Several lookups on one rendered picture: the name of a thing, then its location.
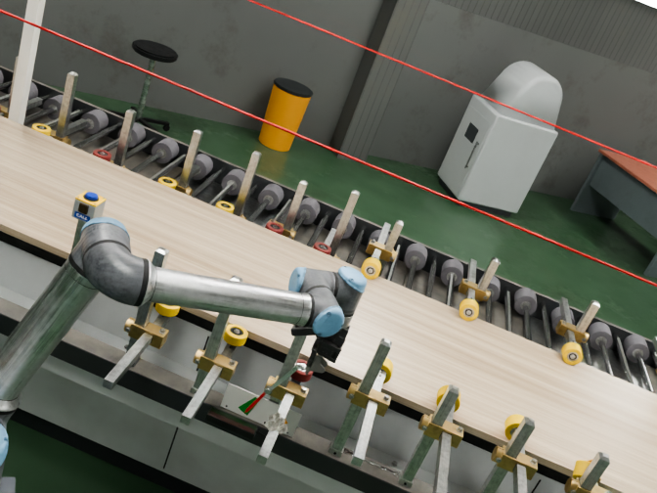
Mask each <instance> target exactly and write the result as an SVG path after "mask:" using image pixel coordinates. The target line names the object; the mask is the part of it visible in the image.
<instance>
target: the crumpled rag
mask: <svg viewBox="0 0 657 493"><path fill-rule="evenodd" d="M269 419H270V420H269V422H267V423H265V427H267V428H268V429H269V430H270V431H274V430H277V431H278V433H284V432H286V431H287V426H286V425H285V419H284V418H283V417H282V415H281V413H280V412H278V413H276V414H274V415H271V416H269Z"/></svg>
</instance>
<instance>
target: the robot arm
mask: <svg viewBox="0 0 657 493"><path fill-rule="evenodd" d="M366 285H367V279H366V278H365V276H364V275H363V274H362V273H361V272H359V271H358V270H356V269H354V268H352V267H348V266H342V267H340V268H339V269H338V272H332V271H326V270H319V269H312V268H306V267H296V268H295V269H294V270H293V271H292V273H291V276H290V278H289V283H288V291H286V290H281V289H275V288H269V287H264V286H258V285H253V284H248V283H242V282H237V281H231V280H226V279H220V278H214V277H209V276H203V275H199V274H193V273H187V272H182V271H176V270H171V269H165V268H159V267H154V266H153V265H152V263H151V262H150V260H149V259H146V258H142V257H138V256H136V255H134V254H132V251H131V246H130V236H129V234H128V232H127V229H126V228H125V226H124V225H123V224H122V223H121V222H119V221H118V220H116V219H114V218H110V217H99V218H98V217H97V218H94V219H91V220H90V221H88V222H87V223H86V224H85V225H84V226H83V227H82V229H81V232H80V241H79V243H78V244H77V245H76V247H75V248H74V249H73V250H72V252H71V253H70V255H69V256H68V259H67V260H66V262H65V263H64V265H63V266H62V267H61V269H60V270H59V271H58V273H57V274H56V275H55V277H54V278H53V279H52V280H51V282H50V283H49V284H48V286H47V287H46V288H45V290H44V291H43V292H42V293H41V294H40V295H39V297H38V298H37V299H36V301H35V302H34V303H33V305H32V306H31V307H30V309H29V310H28V311H27V312H26V314H25V315H24V316H23V318H22V319H21V321H20V322H19V323H18V325H17V326H16V327H15V329H14V330H13V331H12V333H11V334H10V335H9V337H8V338H7V339H6V341H5V342H4V343H3V344H2V346H1V347H0V482H1V478H2V473H3V468H4V464H5V460H6V456H7V453H8V447H9V442H8V434H7V431H6V429H7V422H8V420H9V419H10V418H11V416H12V415H13V414H14V413H15V411H16V410H17V409H18V408H19V406H20V405H21V403H22V390H23V389H24V387H25V386H26V385H27V383H28V382H29V381H30V380H31V378H32V377H33V376H34V374H35V373H36V372H37V371H38V369H39V368H40V367H41V366H42V364H43V363H44V362H45V360H46V359H47V358H48V357H49V355H50V354H51V353H52V352H53V350H54V349H55V348H56V346H57V345H58V344H59V343H60V341H61V340H62V339H63V337H64V336H65V335H66V333H67V332H68V331H69V330H70V328H71V327H72V326H73V324H74V323H75V322H76V321H77V319H78V318H79V317H80V315H81V314H82V313H83V312H84V310H85V309H86V308H87V307H88V305H89V304H90V303H91V301H92V300H93V299H94V298H95V296H96V295H97V294H98V293H99V291H100V292H101V293H102V294H104V295H106V296H107V297H109V298H111V299H113V300H115V301H117V302H120V303H123V304H126V305H131V306H137V307H140V306H142V305H143V304H144V303H146V302H154V303H160V304H167V305H173V306H179V307H186V308H192V309H198V310H204V311H210V312H217V313H223V314H230V315H236V316H242V317H248V318H254V319H261V320H267V321H273V322H280V323H286V324H292V325H293V326H292V328H291V330H290V331H291V335H292V336H316V339H315V342H314V344H313V346H312V349H311V350H312V352H311V355H310V357H309V359H308V362H307V364H306V367H305V369H304V370H305V375H308V373H309V372H310V371H312V372H317V373H323V372H324V371H325V370H326V369H325V368H324V367H326V366H327V365H328V362H327V361H326V360H325V359H324V358H326V359H328V361H330V362H332V363H335V361H336V359H337V357H338V355H339V353H340V351H341V350H342V349H341V348H342V345H343V344H344V342H345V339H346V337H347V334H348V332H349V329H350V327H351V326H350V322H351V320H352V318H353V315H354V313H355V311H356V308H357V306H358V304H359V301H360V299H361V297H362V295H363V292H365V288H366ZM317 353H318V355H317Z"/></svg>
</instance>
